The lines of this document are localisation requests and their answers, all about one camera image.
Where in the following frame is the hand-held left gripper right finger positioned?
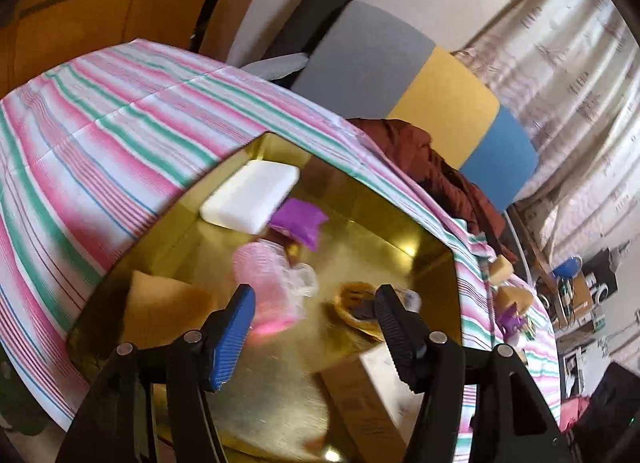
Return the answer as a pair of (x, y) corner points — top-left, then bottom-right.
(375, 284), (571, 463)

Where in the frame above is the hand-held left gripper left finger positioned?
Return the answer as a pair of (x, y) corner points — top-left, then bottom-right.
(55, 284), (256, 463)

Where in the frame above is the brown cardboard box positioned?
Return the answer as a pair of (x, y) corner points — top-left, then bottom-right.
(319, 340), (436, 461)

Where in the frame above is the pink plastic container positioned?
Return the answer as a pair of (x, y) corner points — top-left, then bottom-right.
(231, 238), (303, 336)

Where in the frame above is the tan sponge wedge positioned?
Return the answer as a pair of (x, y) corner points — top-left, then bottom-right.
(124, 270), (217, 344)

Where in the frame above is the clear plastic wrapper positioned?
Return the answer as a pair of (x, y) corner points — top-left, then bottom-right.
(285, 263), (321, 301)

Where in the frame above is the purple snack packet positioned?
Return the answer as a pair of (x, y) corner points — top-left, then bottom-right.
(496, 304), (532, 344)

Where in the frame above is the gold tin box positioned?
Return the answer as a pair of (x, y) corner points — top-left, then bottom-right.
(65, 132), (463, 463)

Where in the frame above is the orange yellow sponge block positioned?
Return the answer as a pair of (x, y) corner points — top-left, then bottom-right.
(494, 285), (535, 315)

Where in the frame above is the pale yellow sponge piece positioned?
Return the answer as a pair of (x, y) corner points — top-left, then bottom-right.
(489, 255), (516, 285)

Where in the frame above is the purple cloth pouch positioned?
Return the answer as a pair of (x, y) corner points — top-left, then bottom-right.
(269, 197), (330, 251)

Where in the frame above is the white foam block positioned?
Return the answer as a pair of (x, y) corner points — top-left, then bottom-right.
(200, 160), (302, 234)

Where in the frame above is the brown jacket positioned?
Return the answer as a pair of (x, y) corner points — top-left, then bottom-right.
(347, 118), (518, 264)

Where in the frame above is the blue mug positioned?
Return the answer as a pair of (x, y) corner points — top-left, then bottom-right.
(551, 255), (584, 280)

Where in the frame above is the open cardboard box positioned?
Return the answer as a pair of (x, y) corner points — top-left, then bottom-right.
(560, 273), (601, 329)

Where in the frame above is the pink cloth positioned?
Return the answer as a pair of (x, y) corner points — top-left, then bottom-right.
(560, 395), (593, 436)

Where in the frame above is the dark bag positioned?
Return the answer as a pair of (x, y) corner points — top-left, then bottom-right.
(575, 362), (640, 463)

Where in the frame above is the striped tablecloth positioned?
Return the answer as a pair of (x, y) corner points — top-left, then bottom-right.
(0, 38), (561, 463)

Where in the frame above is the grey yellow blue chair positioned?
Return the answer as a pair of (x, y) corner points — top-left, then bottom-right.
(240, 0), (541, 214)

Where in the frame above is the pale patterned curtain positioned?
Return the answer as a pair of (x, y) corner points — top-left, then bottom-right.
(450, 0), (640, 269)

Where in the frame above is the black rolled mat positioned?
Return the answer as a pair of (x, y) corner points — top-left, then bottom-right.
(265, 0), (365, 79)

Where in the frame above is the wooden cabinet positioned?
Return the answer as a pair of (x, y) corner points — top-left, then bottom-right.
(0, 0), (281, 99)

